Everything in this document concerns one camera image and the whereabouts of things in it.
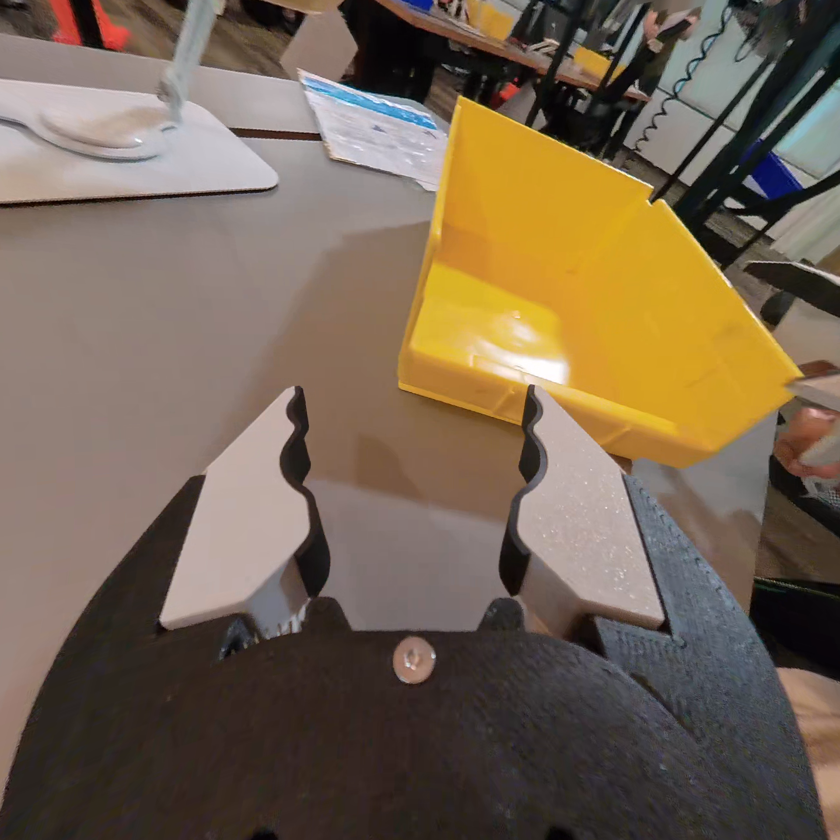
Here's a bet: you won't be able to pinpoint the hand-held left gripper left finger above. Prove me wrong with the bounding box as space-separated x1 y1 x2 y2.
159 386 331 641

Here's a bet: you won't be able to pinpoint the wooden-top black table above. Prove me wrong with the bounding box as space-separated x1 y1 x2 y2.
377 0 654 161

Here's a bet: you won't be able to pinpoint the small yellow bin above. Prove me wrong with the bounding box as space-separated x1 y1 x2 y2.
466 0 516 40
574 46 627 83

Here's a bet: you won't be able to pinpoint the person's beige trousers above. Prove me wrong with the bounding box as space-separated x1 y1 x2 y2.
776 666 840 840

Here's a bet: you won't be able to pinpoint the grey upright panel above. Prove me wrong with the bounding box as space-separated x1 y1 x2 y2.
282 10 358 80

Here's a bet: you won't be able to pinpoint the blue storage crate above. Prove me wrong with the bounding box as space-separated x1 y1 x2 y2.
745 141 805 198

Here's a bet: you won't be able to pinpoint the black side table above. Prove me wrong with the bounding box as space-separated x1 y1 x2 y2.
745 259 840 326

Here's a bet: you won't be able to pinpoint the black metal rack frame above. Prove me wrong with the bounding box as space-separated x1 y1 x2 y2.
653 0 840 266

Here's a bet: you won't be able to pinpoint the yellow plastic bin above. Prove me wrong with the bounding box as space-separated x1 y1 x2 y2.
397 95 805 470

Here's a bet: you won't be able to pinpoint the person's dark green jacket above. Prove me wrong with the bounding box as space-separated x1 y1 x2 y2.
751 577 840 680

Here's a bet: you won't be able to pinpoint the orange plastic base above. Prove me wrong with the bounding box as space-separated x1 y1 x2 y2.
49 0 130 52

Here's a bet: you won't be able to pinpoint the person's right hand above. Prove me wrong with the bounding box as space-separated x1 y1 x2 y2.
773 406 840 481

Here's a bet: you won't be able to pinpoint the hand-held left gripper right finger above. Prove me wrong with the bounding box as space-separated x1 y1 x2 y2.
499 384 667 639

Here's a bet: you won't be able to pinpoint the blue and white paper sheet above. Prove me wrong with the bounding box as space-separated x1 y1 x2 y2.
297 67 452 193

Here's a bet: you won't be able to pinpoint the coiled cable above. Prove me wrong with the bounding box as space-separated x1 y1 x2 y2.
638 10 732 153

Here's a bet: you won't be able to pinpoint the silver monitor stand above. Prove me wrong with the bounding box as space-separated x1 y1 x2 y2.
0 0 280 206

